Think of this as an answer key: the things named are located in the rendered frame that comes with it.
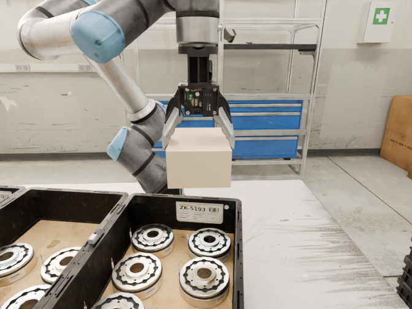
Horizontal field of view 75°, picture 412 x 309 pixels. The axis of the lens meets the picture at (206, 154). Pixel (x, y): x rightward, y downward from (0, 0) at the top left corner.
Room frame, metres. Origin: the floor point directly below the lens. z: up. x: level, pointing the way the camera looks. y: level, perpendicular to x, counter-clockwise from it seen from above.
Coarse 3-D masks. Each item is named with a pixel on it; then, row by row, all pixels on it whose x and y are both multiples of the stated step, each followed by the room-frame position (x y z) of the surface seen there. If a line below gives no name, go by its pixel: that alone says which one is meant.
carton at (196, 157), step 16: (176, 128) 0.61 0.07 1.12; (192, 128) 0.61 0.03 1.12; (208, 128) 0.61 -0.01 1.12; (176, 144) 0.49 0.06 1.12; (192, 144) 0.49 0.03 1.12; (208, 144) 0.49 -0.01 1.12; (224, 144) 0.49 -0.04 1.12; (176, 160) 0.45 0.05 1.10; (192, 160) 0.45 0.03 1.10; (208, 160) 0.45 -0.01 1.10; (224, 160) 0.46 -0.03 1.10; (176, 176) 0.45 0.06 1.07; (192, 176) 0.45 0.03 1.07; (208, 176) 0.45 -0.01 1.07; (224, 176) 0.46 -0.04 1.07
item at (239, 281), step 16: (240, 208) 0.56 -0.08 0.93; (112, 224) 0.50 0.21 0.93; (240, 224) 0.50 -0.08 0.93; (240, 240) 0.44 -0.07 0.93; (240, 256) 0.40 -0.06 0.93; (80, 272) 0.37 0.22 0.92; (240, 272) 0.36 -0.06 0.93; (64, 288) 0.33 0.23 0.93; (240, 288) 0.33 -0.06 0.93; (48, 304) 0.30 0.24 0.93; (240, 304) 0.30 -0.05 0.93
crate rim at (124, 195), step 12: (24, 192) 0.64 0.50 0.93; (60, 192) 0.65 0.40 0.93; (72, 192) 0.65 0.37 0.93; (84, 192) 0.65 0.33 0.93; (96, 192) 0.64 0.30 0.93; (108, 192) 0.65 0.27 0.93; (120, 192) 0.64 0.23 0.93; (120, 204) 0.58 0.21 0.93; (108, 216) 0.53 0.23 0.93; (84, 252) 0.41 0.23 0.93; (72, 264) 0.38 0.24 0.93; (60, 276) 0.35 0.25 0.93; (48, 288) 0.33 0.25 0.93
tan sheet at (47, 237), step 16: (48, 224) 0.64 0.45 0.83; (64, 224) 0.64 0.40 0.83; (80, 224) 0.64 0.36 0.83; (96, 224) 0.64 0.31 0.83; (32, 240) 0.57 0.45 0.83; (48, 240) 0.57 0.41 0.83; (64, 240) 0.57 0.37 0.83; (80, 240) 0.57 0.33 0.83; (48, 256) 0.51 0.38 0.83; (32, 272) 0.46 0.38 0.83; (0, 288) 0.42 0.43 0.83; (16, 288) 0.42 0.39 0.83
